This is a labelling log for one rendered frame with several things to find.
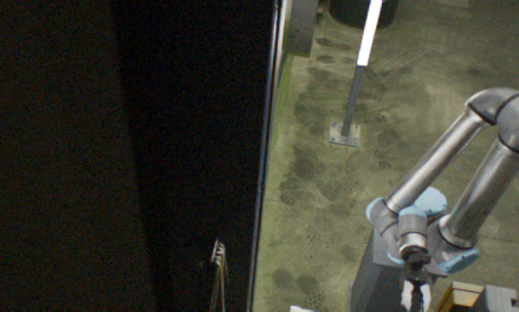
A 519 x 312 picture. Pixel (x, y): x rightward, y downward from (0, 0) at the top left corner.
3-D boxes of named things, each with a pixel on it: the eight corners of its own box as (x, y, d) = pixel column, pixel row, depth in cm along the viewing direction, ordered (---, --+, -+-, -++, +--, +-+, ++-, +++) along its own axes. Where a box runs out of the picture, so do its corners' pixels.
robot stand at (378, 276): (407, 291, 286) (444, 216, 241) (407, 346, 265) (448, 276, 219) (348, 281, 289) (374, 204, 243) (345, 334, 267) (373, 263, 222)
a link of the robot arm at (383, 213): (489, 66, 172) (356, 212, 200) (516, 90, 164) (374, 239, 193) (505, 76, 180) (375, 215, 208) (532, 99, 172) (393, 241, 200)
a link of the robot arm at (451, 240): (443, 237, 221) (534, 88, 170) (470, 271, 210) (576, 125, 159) (413, 246, 215) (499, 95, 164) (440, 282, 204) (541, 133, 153)
